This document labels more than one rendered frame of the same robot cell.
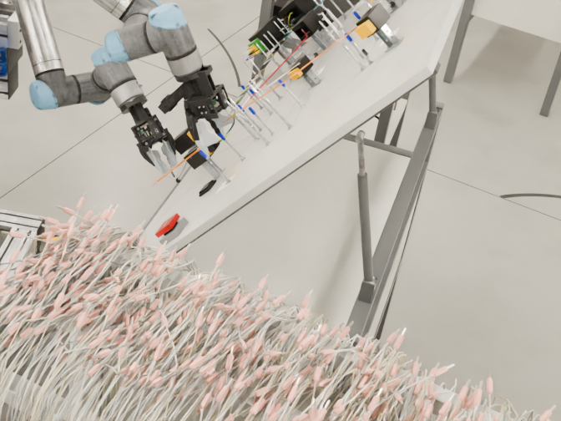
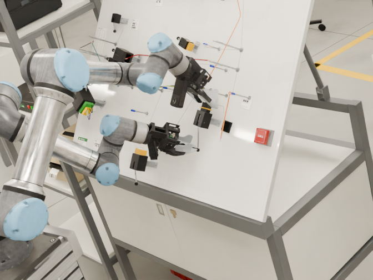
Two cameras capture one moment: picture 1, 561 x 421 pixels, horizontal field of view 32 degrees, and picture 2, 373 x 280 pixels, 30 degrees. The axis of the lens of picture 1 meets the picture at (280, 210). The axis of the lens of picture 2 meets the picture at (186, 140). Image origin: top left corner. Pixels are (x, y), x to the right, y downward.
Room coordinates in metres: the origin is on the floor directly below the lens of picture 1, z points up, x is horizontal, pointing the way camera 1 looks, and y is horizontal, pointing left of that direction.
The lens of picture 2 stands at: (0.51, 1.93, 2.21)
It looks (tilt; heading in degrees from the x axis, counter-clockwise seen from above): 26 degrees down; 313
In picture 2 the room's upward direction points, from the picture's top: 18 degrees counter-clockwise
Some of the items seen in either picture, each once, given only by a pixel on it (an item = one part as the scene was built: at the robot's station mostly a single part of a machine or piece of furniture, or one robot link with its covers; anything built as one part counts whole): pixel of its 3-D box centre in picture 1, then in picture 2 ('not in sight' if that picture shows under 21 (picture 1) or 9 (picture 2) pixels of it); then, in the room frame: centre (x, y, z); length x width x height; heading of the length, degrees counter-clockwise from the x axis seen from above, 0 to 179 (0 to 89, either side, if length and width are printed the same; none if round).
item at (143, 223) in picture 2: not in sight; (135, 216); (2.54, 0.19, 0.60); 0.55 x 0.02 x 0.39; 168
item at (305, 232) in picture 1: (284, 282); (224, 194); (2.21, -0.05, 0.60); 1.17 x 0.58 x 0.40; 168
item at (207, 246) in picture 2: not in sight; (222, 252); (2.00, 0.30, 0.60); 0.55 x 0.03 x 0.39; 168
